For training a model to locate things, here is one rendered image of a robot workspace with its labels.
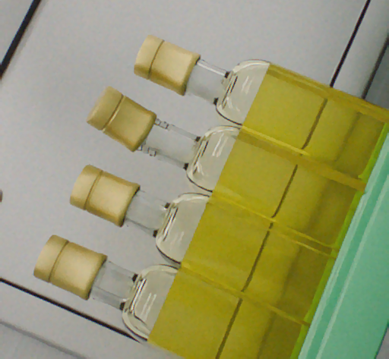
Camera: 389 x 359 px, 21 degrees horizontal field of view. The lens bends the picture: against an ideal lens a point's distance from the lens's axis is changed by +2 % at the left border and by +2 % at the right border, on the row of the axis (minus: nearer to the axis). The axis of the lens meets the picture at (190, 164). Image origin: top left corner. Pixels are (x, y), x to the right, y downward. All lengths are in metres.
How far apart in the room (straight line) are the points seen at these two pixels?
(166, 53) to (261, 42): 0.18
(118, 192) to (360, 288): 0.21
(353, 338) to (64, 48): 0.44
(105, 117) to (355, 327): 0.26
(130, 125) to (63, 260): 0.11
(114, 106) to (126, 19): 0.20
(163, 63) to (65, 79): 0.17
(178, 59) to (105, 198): 0.12
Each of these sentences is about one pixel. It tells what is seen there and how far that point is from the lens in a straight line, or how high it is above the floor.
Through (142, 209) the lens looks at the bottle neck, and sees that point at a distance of 0.76.
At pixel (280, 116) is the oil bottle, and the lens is 0.77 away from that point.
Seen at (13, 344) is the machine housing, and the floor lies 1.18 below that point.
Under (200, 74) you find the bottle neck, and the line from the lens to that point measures 0.79.
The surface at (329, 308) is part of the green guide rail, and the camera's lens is 0.71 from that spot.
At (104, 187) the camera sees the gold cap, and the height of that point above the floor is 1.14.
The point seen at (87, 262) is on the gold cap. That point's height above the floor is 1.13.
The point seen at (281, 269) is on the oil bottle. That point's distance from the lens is 0.75.
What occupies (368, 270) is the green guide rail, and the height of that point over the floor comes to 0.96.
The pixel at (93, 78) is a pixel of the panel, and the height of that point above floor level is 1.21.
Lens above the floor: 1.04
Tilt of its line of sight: 4 degrees up
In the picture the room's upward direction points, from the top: 67 degrees counter-clockwise
